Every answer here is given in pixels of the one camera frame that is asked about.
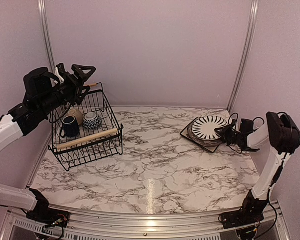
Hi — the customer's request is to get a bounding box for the aluminium left corner post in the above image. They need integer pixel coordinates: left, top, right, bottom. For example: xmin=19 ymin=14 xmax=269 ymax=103
xmin=38 ymin=0 xmax=56 ymax=71

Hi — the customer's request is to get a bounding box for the beige ceramic bowl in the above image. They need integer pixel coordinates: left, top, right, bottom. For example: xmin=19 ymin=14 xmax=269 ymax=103
xmin=65 ymin=109 xmax=84 ymax=125

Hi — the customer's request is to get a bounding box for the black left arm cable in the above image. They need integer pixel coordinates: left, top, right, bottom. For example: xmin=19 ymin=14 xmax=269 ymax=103
xmin=48 ymin=102 xmax=71 ymax=125

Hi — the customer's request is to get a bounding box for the aluminium front frame rail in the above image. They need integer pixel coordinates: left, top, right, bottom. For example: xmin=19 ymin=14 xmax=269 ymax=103
xmin=0 ymin=197 xmax=291 ymax=240

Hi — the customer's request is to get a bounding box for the aluminium corner post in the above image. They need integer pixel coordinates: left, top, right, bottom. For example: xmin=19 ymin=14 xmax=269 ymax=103
xmin=38 ymin=0 xmax=56 ymax=71
xmin=227 ymin=0 xmax=260 ymax=113

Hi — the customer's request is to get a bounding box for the white round plate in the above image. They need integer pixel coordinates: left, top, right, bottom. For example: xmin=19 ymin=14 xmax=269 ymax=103
xmin=191 ymin=115 xmax=228 ymax=141

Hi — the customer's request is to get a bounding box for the dark blue mug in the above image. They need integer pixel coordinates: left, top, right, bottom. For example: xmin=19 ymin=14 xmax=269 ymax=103
xmin=59 ymin=115 xmax=80 ymax=138

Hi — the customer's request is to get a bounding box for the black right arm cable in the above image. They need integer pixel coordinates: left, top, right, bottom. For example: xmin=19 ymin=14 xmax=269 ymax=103
xmin=227 ymin=112 xmax=293 ymax=155

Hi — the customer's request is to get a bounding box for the grey patterned round plate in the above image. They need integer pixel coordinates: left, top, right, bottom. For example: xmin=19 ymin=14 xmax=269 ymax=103
xmin=187 ymin=126 xmax=222 ymax=147

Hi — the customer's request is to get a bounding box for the aluminium right corner post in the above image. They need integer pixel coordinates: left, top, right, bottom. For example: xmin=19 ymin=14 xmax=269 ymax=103
xmin=227 ymin=0 xmax=260 ymax=113

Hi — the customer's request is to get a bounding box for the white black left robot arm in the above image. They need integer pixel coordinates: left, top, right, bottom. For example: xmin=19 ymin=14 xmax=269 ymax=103
xmin=0 ymin=63 xmax=97 ymax=223

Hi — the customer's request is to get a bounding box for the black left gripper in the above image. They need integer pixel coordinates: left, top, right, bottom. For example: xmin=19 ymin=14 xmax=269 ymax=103
xmin=38 ymin=63 xmax=96 ymax=115

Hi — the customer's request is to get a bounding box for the blue white patterned bowl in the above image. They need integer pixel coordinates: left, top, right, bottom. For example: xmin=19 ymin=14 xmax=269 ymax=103
xmin=83 ymin=112 xmax=102 ymax=130

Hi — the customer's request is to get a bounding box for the square floral plate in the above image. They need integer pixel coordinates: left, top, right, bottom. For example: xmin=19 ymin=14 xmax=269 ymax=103
xmin=180 ymin=119 xmax=220 ymax=154

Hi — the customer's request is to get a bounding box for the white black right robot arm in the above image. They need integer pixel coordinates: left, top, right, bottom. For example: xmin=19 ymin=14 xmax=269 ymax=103
xmin=214 ymin=111 xmax=300 ymax=224

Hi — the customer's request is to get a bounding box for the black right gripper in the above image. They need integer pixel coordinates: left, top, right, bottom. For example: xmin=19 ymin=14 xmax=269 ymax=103
xmin=214 ymin=124 xmax=243 ymax=146

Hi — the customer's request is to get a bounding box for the black wire dish rack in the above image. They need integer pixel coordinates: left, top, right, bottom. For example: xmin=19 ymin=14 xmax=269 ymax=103
xmin=48 ymin=82 xmax=124 ymax=171

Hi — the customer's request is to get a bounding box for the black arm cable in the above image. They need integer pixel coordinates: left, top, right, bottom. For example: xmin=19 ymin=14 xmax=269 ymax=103
xmin=227 ymin=112 xmax=293 ymax=155
xmin=48 ymin=102 xmax=71 ymax=125

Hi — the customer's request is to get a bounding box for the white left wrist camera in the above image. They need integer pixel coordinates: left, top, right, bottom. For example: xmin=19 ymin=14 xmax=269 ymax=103
xmin=54 ymin=63 xmax=65 ymax=84

